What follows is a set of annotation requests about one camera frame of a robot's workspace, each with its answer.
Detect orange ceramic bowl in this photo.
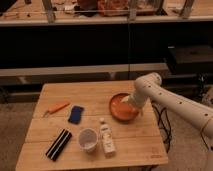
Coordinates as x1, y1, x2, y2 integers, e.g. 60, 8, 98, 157
109, 93, 139, 122

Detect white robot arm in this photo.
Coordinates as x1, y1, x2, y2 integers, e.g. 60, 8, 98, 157
122, 72, 213, 139

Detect white plastic bottle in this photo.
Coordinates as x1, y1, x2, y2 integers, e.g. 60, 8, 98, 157
99, 118, 116, 157

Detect blue rectangular sponge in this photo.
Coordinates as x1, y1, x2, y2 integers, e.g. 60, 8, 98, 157
68, 106, 84, 124

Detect clear plastic cup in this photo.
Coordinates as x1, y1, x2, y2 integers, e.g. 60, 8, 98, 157
78, 128, 98, 153

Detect wooden folding table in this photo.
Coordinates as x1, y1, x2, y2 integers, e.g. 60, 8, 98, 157
16, 81, 168, 171

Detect black box on right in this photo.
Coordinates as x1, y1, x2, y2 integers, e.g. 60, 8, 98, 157
166, 45, 213, 74

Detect orange clutter on shelf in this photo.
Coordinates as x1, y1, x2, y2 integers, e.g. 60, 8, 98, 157
77, 0, 129, 16

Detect long wooden shelf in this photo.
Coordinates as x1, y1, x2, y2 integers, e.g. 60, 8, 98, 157
0, 0, 213, 26

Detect black floor cables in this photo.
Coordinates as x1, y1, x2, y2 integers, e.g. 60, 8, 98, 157
153, 103, 174, 154

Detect orange handled tool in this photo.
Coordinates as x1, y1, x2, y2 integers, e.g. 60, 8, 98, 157
43, 102, 69, 116

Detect vertical black cable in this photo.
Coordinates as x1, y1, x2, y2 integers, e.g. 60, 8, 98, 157
127, 19, 132, 81

